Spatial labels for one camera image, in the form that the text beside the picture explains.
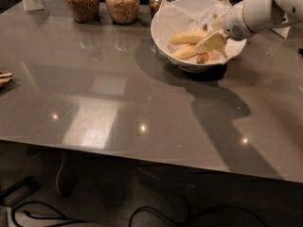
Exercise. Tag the white ceramic bowl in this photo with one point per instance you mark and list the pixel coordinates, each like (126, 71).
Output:
(195, 65)

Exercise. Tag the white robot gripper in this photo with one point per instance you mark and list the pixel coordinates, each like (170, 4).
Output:
(233, 25)

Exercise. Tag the black object on floor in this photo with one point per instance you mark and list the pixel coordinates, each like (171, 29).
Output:
(19, 191)

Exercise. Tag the top yellow banana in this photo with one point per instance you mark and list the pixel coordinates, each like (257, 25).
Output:
(188, 37)

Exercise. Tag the yellow banana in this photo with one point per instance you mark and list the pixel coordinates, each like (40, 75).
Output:
(188, 37)
(185, 53)

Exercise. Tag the left grain-filled glass jar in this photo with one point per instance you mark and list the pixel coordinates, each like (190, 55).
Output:
(83, 11)

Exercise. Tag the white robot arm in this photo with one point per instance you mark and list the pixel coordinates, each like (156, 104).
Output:
(247, 18)

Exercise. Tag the white paper bowl liner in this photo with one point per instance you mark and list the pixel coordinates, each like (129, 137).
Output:
(176, 16)

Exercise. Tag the lower yellow banana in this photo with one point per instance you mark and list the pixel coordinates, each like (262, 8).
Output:
(185, 53)

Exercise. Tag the wooden object at left edge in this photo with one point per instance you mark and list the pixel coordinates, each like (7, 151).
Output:
(5, 78)

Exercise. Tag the grain-filled glass jar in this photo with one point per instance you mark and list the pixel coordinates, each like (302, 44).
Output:
(123, 12)
(83, 11)

